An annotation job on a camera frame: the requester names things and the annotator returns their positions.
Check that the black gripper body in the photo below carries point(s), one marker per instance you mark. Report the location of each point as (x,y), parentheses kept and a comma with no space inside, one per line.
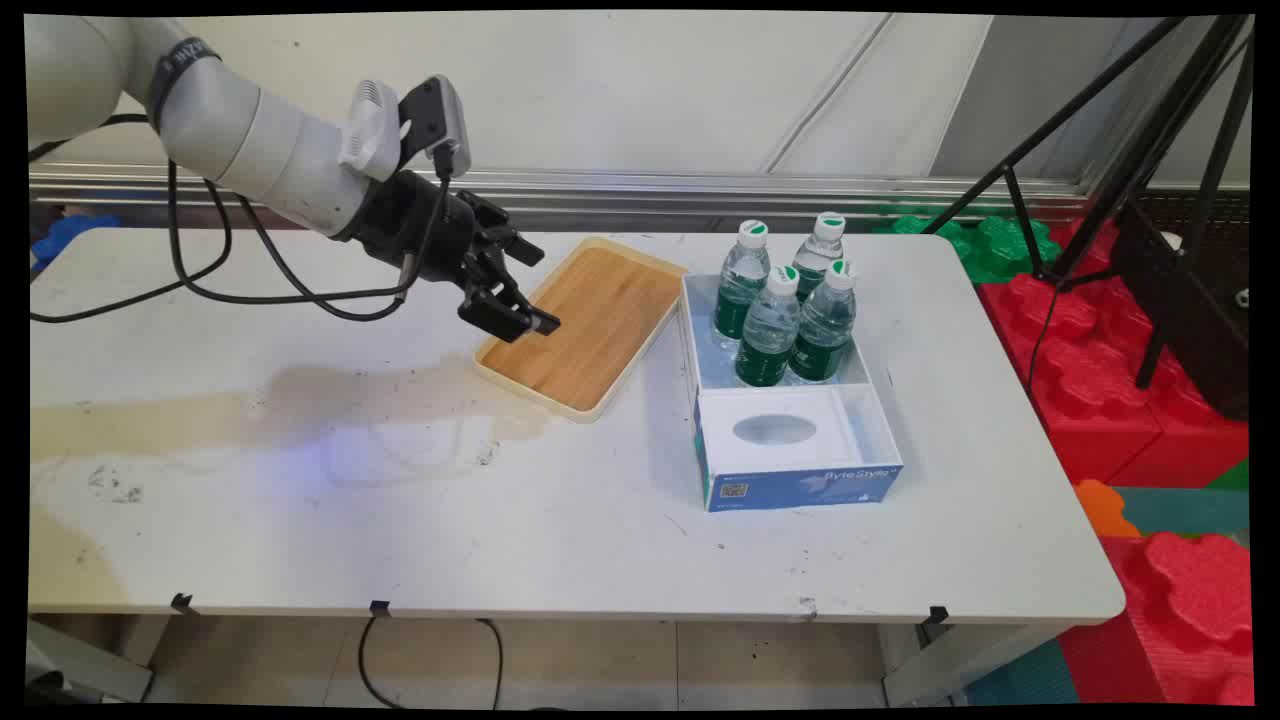
(415,230)

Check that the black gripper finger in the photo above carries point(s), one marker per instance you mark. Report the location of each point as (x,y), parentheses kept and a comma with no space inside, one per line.
(505,310)
(515,245)

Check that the green label water bottle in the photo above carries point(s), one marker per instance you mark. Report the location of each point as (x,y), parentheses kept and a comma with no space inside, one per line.
(742,285)
(825,325)
(818,250)
(770,335)

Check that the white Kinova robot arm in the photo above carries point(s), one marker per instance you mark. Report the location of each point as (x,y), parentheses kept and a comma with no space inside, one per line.
(250,140)

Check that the wooden tray with cream rim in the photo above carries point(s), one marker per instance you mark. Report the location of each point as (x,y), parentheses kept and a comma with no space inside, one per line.
(590,325)

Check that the white and blue cardboard box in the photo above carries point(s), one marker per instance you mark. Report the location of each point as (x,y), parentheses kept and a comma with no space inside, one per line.
(790,440)

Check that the blue foam piece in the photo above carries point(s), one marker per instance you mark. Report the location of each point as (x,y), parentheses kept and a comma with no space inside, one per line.
(70,235)

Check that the green foam block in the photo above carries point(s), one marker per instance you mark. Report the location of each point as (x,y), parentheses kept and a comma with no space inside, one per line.
(985,250)

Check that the grey table leg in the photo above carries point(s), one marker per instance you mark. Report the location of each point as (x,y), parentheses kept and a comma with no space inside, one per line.
(960,660)
(90,660)

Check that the large red foam block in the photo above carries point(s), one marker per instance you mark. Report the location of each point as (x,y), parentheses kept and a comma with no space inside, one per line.
(1090,370)

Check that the orange foam piece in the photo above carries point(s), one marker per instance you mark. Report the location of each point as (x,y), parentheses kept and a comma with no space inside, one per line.
(1105,510)

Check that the black tripod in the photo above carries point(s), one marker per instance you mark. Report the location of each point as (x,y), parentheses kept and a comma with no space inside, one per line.
(1150,130)

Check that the black panel on stand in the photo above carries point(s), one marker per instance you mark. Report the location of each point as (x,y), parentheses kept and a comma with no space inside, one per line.
(1205,320)

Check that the teal foam mat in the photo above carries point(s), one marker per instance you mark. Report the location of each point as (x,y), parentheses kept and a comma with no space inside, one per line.
(1190,510)

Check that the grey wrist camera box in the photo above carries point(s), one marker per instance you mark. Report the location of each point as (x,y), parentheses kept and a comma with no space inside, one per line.
(440,115)

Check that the aluminium wall rail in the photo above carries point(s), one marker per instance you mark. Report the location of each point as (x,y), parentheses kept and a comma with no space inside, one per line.
(640,190)

